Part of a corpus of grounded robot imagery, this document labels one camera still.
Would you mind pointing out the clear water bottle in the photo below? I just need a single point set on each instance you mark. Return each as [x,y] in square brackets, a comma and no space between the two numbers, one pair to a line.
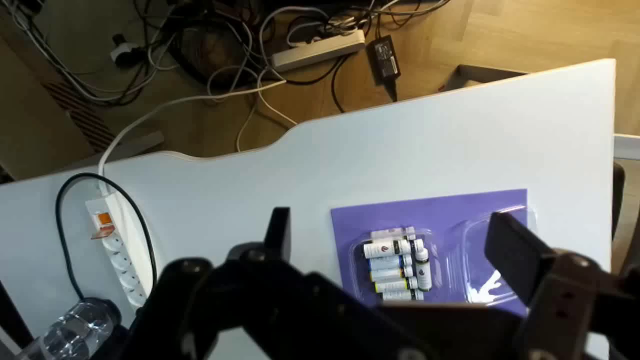
[76,334]

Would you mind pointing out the purple mat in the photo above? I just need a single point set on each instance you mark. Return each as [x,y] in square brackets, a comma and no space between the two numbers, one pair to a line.
[440,215]

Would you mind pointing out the white bottle in container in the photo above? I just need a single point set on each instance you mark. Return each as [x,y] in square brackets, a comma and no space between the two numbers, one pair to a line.
[385,248]

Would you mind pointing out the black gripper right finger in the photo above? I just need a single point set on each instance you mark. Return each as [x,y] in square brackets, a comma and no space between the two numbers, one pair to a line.
[519,254]

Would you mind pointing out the white power strip on table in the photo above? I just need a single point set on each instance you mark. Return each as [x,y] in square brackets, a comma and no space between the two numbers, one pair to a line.
[120,234]

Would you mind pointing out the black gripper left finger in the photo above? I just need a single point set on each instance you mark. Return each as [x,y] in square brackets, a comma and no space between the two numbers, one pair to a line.
[277,238]

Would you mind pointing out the white power strip on floor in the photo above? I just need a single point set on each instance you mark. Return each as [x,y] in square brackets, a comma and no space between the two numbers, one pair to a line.
[321,51]

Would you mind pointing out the black power adapter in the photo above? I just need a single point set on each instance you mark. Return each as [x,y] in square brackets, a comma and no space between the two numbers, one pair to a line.
[382,60]

